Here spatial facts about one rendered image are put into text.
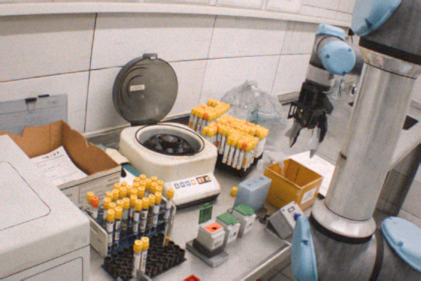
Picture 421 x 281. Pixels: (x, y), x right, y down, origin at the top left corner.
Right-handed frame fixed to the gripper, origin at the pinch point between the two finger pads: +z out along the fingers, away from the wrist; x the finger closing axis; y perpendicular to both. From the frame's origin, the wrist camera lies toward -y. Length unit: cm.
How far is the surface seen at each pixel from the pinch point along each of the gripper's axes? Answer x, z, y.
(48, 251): 14, -9, 82
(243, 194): -1.9, 9.7, 20.8
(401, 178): -10, 74, -202
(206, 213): 1.3, 7.8, 37.7
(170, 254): 1.7, 15.2, 47.4
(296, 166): -3.4, 9.1, -6.2
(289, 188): 2.8, 9.6, 6.5
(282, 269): -25, 105, -75
